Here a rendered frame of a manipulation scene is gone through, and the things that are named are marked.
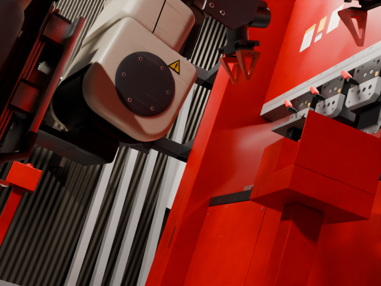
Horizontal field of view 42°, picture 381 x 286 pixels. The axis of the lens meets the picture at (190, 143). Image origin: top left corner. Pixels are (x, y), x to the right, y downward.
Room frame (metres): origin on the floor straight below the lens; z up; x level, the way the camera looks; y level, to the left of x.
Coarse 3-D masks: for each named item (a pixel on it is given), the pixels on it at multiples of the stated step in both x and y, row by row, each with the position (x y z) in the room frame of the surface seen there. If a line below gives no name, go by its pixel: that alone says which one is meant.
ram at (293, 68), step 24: (312, 0) 2.05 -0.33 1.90; (336, 0) 1.81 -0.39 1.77; (288, 24) 2.26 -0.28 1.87; (312, 24) 1.97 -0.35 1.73; (288, 48) 2.17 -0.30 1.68; (312, 48) 1.91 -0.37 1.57; (336, 48) 1.70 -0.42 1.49; (360, 48) 1.54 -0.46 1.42; (288, 72) 2.08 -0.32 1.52; (312, 72) 1.84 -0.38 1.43; (336, 72) 1.66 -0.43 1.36; (288, 96) 2.01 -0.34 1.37
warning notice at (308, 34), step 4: (312, 28) 1.96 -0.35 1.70; (308, 32) 1.99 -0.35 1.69; (312, 32) 1.95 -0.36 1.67; (304, 36) 2.02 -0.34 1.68; (308, 36) 1.98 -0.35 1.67; (304, 40) 2.01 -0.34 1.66; (308, 40) 1.97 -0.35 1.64; (304, 44) 1.99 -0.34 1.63; (308, 44) 1.95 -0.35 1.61; (300, 48) 2.02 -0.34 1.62; (304, 48) 1.98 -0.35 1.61
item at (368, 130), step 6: (366, 108) 1.47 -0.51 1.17; (372, 108) 1.44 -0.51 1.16; (378, 108) 1.41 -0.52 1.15; (366, 114) 1.46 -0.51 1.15; (372, 114) 1.43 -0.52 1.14; (378, 114) 1.40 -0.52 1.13; (360, 120) 1.49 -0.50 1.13; (366, 120) 1.46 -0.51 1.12; (372, 120) 1.42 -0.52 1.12; (378, 120) 1.40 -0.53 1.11; (360, 126) 1.48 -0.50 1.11; (366, 126) 1.45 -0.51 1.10; (372, 126) 1.43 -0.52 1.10; (378, 126) 1.40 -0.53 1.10; (366, 132) 1.46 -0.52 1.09
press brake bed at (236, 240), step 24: (216, 216) 2.10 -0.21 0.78; (240, 216) 1.85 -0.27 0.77; (264, 216) 1.65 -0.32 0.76; (216, 240) 2.01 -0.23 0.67; (240, 240) 1.78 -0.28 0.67; (264, 240) 1.60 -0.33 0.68; (336, 240) 1.22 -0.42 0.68; (360, 240) 1.13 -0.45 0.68; (192, 264) 2.20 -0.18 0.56; (216, 264) 1.94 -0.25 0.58; (240, 264) 1.72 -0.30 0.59; (264, 264) 1.56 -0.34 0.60; (312, 264) 1.30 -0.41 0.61; (336, 264) 1.20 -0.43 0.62; (360, 264) 1.11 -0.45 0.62
